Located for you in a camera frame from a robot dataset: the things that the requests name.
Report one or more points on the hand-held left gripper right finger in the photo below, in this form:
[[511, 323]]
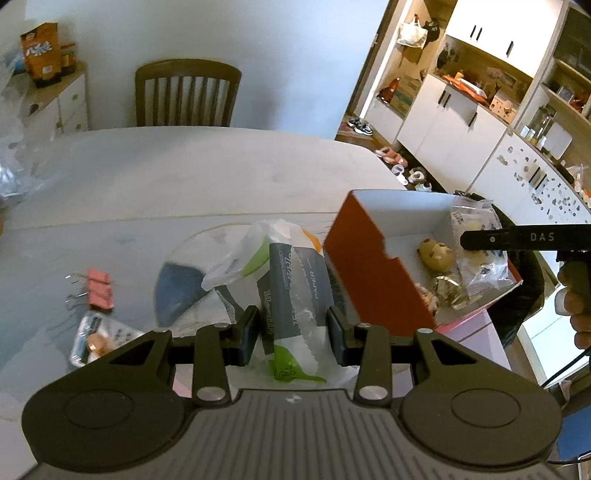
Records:
[[338, 334]]

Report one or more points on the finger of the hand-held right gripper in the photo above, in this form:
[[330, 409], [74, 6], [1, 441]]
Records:
[[489, 239]]

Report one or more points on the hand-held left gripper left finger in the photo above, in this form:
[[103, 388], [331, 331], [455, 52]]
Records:
[[248, 334]]

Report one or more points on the clear snack packet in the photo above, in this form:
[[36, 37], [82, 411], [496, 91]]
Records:
[[473, 212]]

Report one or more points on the brown spotted bun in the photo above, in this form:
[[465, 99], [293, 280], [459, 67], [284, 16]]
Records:
[[436, 254]]

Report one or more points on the grey white tissue paper pack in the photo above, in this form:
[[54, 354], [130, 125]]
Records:
[[295, 295]]

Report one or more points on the silver foil packet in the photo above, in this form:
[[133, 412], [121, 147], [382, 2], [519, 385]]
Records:
[[450, 290]]

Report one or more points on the red cardboard box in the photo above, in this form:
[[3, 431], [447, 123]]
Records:
[[364, 272]]

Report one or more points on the white glass-topped desktop table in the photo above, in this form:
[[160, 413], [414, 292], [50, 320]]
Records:
[[184, 175]]

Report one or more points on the person's right hand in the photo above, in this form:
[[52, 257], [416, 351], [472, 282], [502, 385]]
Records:
[[581, 314]]

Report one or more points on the white sticker-covered cabinet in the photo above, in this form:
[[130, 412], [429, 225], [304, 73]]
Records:
[[531, 180]]

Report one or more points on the white shoes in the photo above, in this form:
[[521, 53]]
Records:
[[413, 177]]

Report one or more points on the white storage cabinet unit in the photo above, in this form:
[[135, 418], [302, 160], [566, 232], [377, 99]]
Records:
[[457, 120]]

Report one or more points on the pink slippers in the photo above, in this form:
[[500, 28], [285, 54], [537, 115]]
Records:
[[391, 156]]

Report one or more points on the black white printed packet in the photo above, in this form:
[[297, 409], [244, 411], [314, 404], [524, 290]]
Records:
[[106, 334]]

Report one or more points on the pink binder clip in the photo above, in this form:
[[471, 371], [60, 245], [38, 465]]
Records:
[[101, 302], [100, 288], [98, 276]]

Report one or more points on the red tray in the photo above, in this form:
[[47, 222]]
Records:
[[464, 85]]

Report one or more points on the printed cardboard carton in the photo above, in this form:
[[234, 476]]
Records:
[[407, 91]]

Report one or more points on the dark sneakers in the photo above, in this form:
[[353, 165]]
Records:
[[361, 126]]

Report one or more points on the red bottle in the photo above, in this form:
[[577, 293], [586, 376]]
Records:
[[389, 90]]

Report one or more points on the black cap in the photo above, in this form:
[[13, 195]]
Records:
[[433, 28]]

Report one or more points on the white hanging plastic bag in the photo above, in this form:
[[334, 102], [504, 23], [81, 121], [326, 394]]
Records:
[[412, 33]]

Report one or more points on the brown wooden chair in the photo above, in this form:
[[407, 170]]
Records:
[[187, 92]]

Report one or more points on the white side cabinet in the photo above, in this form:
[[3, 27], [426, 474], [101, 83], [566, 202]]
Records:
[[69, 106]]

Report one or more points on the clear plastic bag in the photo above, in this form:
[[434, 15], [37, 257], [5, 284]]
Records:
[[18, 152]]

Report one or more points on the dark glass jars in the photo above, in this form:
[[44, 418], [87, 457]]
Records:
[[68, 60]]

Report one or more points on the orange snack bag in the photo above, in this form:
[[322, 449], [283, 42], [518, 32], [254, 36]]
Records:
[[41, 53]]

